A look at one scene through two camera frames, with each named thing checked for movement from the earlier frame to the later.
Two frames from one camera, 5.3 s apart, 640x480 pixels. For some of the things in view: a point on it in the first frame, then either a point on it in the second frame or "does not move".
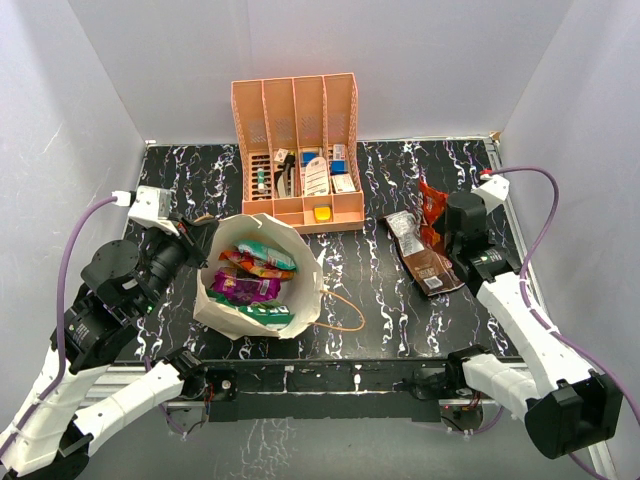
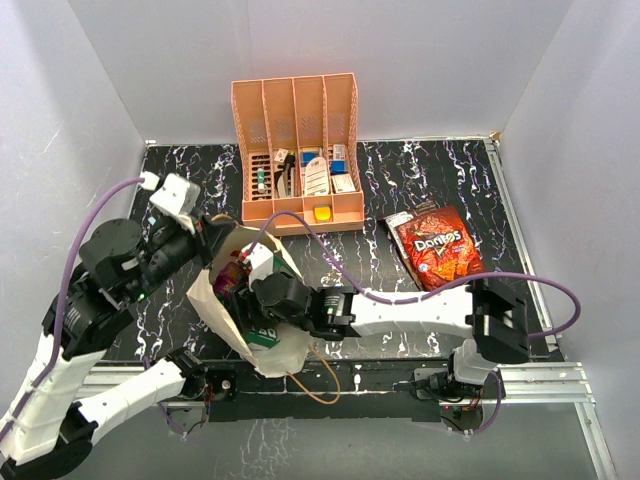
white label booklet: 316,177 does not move
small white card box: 343,183 does not move
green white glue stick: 261,180 does not move
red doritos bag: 433,204 to 440,247
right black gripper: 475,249 to 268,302
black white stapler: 281,175 does not move
